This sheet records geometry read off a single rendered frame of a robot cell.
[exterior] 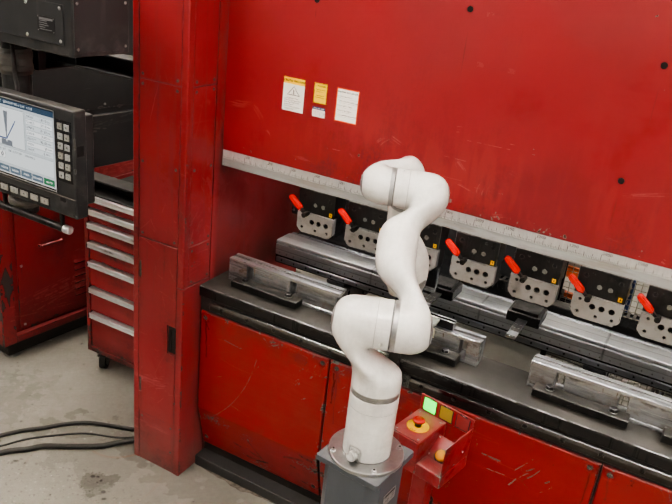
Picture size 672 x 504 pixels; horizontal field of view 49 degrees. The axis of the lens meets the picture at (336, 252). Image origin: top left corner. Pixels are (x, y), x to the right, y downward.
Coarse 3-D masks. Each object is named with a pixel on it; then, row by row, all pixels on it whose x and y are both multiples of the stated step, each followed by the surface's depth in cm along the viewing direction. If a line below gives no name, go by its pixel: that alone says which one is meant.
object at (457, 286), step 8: (440, 280) 276; (448, 280) 277; (456, 280) 278; (440, 288) 273; (448, 288) 272; (456, 288) 274; (432, 296) 270; (440, 296) 273; (448, 296) 272; (456, 296) 276
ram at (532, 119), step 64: (256, 0) 250; (320, 0) 239; (384, 0) 228; (448, 0) 218; (512, 0) 210; (576, 0) 201; (640, 0) 194; (256, 64) 258; (320, 64) 245; (384, 64) 234; (448, 64) 224; (512, 64) 215; (576, 64) 206; (640, 64) 198; (256, 128) 266; (320, 128) 253; (384, 128) 241; (448, 128) 230; (512, 128) 220; (576, 128) 211; (640, 128) 203; (512, 192) 226; (576, 192) 217; (640, 192) 208; (576, 256) 222; (640, 256) 213
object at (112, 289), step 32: (96, 224) 345; (128, 224) 332; (96, 256) 352; (128, 256) 340; (96, 288) 359; (128, 288) 348; (96, 320) 363; (128, 320) 354; (96, 352) 373; (128, 352) 362
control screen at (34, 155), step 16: (0, 112) 243; (16, 112) 239; (32, 112) 235; (48, 112) 231; (0, 128) 246; (16, 128) 241; (32, 128) 237; (48, 128) 234; (0, 144) 248; (16, 144) 244; (32, 144) 240; (48, 144) 236; (0, 160) 251; (16, 160) 246; (32, 160) 242; (48, 160) 238; (32, 176) 244; (48, 176) 240
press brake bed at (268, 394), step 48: (240, 336) 285; (288, 336) 273; (240, 384) 293; (288, 384) 280; (336, 384) 269; (432, 384) 250; (240, 432) 302; (288, 432) 288; (480, 432) 245; (528, 432) 236; (240, 480) 311; (288, 480) 303; (480, 480) 250; (528, 480) 241; (576, 480) 233; (624, 480) 225
